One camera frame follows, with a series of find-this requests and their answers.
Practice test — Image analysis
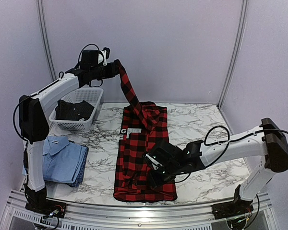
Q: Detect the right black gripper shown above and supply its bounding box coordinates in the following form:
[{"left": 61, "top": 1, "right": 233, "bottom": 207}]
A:
[{"left": 147, "top": 161, "right": 181, "bottom": 189}]

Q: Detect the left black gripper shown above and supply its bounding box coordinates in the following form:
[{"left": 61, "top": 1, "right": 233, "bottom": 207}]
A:
[{"left": 89, "top": 62, "right": 117, "bottom": 80}]

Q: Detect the red black plaid shirt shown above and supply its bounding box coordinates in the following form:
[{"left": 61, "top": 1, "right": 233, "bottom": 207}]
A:
[{"left": 113, "top": 59, "right": 177, "bottom": 203}]

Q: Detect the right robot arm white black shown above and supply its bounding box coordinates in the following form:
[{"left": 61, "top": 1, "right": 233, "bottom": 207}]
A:
[{"left": 143, "top": 118, "right": 288, "bottom": 215}]

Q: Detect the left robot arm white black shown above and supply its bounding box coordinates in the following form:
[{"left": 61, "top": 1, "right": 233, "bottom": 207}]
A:
[{"left": 14, "top": 59, "right": 120, "bottom": 213}]

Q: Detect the black shirt in basket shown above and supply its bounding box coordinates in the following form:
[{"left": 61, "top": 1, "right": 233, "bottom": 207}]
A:
[{"left": 55, "top": 100, "right": 95, "bottom": 121}]

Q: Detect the white plastic basket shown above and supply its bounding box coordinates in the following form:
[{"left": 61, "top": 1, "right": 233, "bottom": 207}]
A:
[{"left": 49, "top": 87, "right": 104, "bottom": 131}]

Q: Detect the folded light blue shirt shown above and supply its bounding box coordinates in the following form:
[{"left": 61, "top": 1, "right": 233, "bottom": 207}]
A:
[{"left": 23, "top": 135, "right": 89, "bottom": 184}]

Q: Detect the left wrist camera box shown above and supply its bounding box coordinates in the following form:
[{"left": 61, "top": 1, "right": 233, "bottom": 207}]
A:
[{"left": 80, "top": 47, "right": 110, "bottom": 69}]

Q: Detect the left aluminium corner post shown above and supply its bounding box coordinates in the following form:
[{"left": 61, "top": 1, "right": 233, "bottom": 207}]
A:
[{"left": 36, "top": 0, "right": 57, "bottom": 82}]

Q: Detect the aluminium corner post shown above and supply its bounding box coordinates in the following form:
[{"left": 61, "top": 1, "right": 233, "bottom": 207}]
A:
[
  {"left": 36, "top": 0, "right": 57, "bottom": 82},
  {"left": 217, "top": 0, "right": 250, "bottom": 108}
]

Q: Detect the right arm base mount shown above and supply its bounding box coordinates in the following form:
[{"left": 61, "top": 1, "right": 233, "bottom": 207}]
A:
[{"left": 212, "top": 202, "right": 253, "bottom": 219}]

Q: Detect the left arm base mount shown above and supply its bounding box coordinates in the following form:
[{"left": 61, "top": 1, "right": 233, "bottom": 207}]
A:
[{"left": 25, "top": 199, "right": 67, "bottom": 218}]

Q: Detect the aluminium front rail frame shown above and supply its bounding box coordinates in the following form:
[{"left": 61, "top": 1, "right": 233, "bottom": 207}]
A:
[{"left": 0, "top": 190, "right": 280, "bottom": 230}]

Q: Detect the right aluminium corner post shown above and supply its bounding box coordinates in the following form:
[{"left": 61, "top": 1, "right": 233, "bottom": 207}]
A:
[{"left": 217, "top": 0, "right": 250, "bottom": 108}]

